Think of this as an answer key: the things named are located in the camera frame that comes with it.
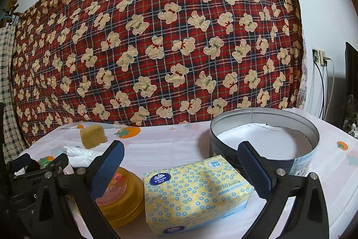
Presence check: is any yellow sponge block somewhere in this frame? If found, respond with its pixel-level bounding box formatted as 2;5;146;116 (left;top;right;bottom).
79;124;107;149

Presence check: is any checkered hanging cloth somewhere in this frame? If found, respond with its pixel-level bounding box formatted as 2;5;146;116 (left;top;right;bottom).
1;25;26;163

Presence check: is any yellow round lid container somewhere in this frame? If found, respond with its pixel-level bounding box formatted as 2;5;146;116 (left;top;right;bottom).
95;167;144;229

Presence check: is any white fruit print tablecloth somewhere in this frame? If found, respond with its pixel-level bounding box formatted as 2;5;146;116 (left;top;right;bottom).
26;108;357;238

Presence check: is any round metal tin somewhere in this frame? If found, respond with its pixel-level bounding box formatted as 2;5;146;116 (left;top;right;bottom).
209;107;320;177

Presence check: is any yellow tissue pack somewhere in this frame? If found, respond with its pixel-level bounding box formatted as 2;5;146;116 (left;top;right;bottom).
143;155;254;237

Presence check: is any dark television screen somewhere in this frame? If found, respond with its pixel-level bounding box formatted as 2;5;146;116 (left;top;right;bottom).
342;42;358;132

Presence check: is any red plaid bear blanket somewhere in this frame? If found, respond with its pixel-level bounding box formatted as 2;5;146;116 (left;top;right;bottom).
12;0;304;144

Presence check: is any black power cable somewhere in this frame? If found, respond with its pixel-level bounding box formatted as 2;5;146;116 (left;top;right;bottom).
313;59;326;120

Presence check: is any white power cable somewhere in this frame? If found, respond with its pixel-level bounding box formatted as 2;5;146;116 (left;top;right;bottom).
324;57;336;120

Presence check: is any wall power socket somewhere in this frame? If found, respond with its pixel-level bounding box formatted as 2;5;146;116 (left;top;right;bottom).
313;49;328;67

